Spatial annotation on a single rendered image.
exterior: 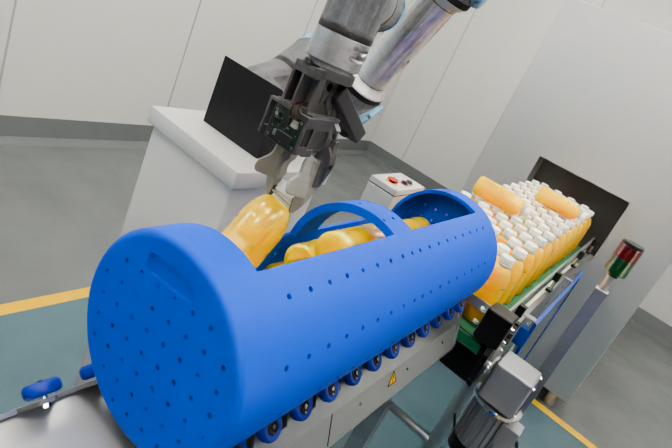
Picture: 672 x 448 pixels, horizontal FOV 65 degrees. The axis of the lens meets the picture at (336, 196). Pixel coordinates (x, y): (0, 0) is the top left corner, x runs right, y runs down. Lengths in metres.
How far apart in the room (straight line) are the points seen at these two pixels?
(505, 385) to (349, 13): 1.14
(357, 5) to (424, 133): 5.48
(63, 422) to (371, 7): 0.65
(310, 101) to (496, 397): 1.10
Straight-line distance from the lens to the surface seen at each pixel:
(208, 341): 0.60
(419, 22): 1.15
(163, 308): 0.65
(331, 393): 0.93
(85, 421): 0.82
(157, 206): 1.30
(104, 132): 4.00
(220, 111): 1.27
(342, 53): 0.68
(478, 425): 1.63
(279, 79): 1.22
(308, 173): 0.73
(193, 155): 1.17
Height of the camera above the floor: 1.54
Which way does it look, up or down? 19 degrees down
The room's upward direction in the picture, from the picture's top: 25 degrees clockwise
